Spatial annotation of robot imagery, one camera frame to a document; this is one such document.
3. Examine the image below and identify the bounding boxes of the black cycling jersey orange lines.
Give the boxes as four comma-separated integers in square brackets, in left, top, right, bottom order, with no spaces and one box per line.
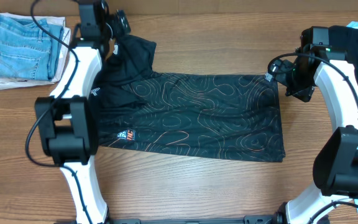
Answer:
[89,35,285,162]

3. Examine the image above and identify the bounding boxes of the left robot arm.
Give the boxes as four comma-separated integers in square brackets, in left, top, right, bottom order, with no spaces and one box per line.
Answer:
[28,1,131,223]

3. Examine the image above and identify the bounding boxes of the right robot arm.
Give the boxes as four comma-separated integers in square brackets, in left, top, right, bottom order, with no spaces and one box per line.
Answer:
[265,26,358,223]

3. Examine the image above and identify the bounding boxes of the light blue t-shirt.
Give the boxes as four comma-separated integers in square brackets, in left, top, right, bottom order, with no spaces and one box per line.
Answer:
[346,21,358,29]

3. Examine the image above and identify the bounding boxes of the folded blue jeans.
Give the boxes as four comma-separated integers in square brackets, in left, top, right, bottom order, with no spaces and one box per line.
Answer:
[0,14,64,81]

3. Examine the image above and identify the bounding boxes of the folded white cloth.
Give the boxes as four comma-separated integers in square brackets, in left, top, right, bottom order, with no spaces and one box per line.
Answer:
[0,12,71,90]

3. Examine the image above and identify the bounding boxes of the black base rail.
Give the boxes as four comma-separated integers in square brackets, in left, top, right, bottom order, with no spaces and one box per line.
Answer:
[110,215,273,224]

